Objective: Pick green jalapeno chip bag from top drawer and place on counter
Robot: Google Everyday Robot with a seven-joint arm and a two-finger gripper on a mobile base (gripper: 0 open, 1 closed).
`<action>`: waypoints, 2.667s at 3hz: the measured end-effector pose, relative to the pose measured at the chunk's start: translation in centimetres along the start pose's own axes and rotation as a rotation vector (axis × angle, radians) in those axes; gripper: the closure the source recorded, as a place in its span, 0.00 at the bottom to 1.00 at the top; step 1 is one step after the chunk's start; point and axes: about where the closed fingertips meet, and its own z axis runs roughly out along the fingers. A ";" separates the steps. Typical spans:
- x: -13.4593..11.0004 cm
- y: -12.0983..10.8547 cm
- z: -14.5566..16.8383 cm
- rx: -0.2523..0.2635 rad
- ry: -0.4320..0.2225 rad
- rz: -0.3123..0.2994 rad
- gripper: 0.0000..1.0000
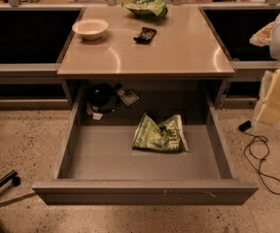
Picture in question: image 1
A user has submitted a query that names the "black snack bar wrapper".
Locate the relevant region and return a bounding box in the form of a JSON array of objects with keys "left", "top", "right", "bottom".
[{"left": 133, "top": 27, "right": 157, "bottom": 45}]

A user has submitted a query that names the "grey open drawer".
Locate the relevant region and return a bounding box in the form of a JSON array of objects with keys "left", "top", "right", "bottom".
[{"left": 31, "top": 84, "right": 260, "bottom": 207}]

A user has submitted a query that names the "black cable on floor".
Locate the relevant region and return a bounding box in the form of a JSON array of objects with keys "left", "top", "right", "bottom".
[{"left": 238, "top": 119, "right": 280, "bottom": 196}]

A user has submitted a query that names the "white bowl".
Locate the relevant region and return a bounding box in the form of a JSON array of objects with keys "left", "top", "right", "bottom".
[{"left": 72, "top": 18, "right": 109, "bottom": 41}]

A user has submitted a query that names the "grey counter cabinet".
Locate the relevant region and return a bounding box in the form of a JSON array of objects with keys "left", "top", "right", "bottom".
[{"left": 57, "top": 5, "right": 234, "bottom": 103}]

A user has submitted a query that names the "black device behind drawer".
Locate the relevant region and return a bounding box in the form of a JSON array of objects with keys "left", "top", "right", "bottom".
[{"left": 87, "top": 83, "right": 123, "bottom": 114}]

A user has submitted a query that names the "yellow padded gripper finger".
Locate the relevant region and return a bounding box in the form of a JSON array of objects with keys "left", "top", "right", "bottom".
[
  {"left": 254, "top": 69, "right": 280, "bottom": 125},
  {"left": 249, "top": 22, "right": 274, "bottom": 47}
]

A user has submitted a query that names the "green chip bag on counter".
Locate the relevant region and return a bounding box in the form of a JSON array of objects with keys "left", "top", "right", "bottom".
[{"left": 122, "top": 0, "right": 168, "bottom": 18}]

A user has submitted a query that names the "black chair base leg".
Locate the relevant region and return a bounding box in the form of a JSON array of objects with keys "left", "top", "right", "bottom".
[{"left": 0, "top": 170, "right": 20, "bottom": 188}]

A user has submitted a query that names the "green jalapeno chip bag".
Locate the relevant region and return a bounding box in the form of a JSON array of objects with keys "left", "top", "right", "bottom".
[{"left": 132, "top": 114, "right": 189, "bottom": 153}]

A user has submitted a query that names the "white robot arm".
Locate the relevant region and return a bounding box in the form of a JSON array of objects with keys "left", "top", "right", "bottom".
[{"left": 249, "top": 14, "right": 280, "bottom": 125}]

